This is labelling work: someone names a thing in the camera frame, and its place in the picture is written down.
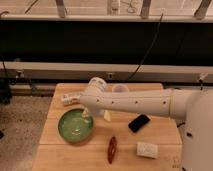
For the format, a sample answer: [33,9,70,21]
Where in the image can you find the white plastic bottle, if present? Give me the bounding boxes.
[61,93,80,106]

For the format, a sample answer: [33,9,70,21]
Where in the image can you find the black hanging cable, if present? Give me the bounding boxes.
[125,13,165,82]

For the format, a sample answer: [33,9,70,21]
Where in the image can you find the green ceramic bowl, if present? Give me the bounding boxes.
[58,108,94,143]

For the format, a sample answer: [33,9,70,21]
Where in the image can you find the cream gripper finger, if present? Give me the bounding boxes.
[104,110,111,122]
[82,108,90,118]

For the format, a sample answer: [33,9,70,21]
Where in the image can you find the white sponge block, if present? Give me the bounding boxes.
[137,142,158,159]

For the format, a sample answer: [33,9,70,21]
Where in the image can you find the red-brown oval object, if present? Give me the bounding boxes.
[107,136,117,163]

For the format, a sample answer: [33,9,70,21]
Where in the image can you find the black phone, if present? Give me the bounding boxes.
[128,114,150,133]

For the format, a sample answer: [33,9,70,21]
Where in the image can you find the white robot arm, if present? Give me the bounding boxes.
[80,77,213,171]

